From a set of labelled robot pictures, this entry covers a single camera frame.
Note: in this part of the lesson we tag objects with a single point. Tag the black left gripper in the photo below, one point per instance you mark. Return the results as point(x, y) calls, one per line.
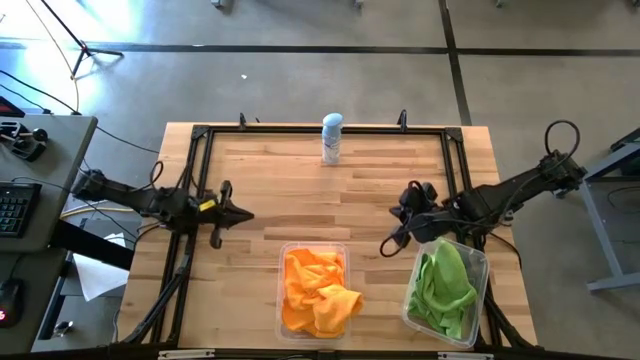
point(222, 215)

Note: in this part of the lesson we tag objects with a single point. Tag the black red object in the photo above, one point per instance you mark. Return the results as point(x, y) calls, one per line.
point(10, 107)

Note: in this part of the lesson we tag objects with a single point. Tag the black aluminium table frame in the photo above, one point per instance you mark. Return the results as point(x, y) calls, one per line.
point(375, 130)

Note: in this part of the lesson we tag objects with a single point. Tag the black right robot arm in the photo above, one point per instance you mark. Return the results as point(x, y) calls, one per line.
point(510, 192)

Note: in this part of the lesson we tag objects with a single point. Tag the grey metal table frame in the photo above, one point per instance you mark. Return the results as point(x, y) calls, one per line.
point(607, 240)

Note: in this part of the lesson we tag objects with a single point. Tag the small black object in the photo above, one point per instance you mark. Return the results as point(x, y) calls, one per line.
point(62, 328)

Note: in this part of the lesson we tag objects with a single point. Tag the grey desk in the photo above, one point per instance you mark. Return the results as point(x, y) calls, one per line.
point(55, 150)

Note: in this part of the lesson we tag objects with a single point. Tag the dark metal desk leg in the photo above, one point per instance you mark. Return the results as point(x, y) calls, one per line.
point(52, 310)

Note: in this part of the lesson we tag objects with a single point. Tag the black tripod stand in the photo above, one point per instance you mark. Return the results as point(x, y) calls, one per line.
point(84, 47)

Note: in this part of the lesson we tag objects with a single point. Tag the black frame clip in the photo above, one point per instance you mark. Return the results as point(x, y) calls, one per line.
point(402, 120)
point(242, 121)

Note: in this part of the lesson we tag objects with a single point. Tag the white blue spray bottle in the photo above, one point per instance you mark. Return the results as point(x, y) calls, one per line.
point(331, 142)

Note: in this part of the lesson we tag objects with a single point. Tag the black backlit keyboard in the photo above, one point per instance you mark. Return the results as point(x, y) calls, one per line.
point(17, 207)

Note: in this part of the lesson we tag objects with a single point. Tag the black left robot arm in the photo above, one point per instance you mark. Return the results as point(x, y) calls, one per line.
point(125, 195)

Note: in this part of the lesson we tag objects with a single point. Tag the black computer mouse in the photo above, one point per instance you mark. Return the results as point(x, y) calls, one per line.
point(10, 300)

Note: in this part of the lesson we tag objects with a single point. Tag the white paper sheet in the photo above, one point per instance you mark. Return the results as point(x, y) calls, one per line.
point(95, 277)

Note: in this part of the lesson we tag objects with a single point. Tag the black metal beam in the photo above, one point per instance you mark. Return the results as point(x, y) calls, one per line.
point(95, 247)

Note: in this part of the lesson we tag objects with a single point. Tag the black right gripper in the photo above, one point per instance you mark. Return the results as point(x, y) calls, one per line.
point(430, 227)

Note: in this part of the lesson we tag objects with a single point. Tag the clear plastic bin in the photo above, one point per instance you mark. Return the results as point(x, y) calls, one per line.
point(482, 280)
point(280, 337)

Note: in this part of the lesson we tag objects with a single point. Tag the white label strip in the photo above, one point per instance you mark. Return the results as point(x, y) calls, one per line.
point(185, 353)

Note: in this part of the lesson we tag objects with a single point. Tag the black clamp device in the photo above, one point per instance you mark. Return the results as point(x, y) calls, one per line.
point(27, 145)

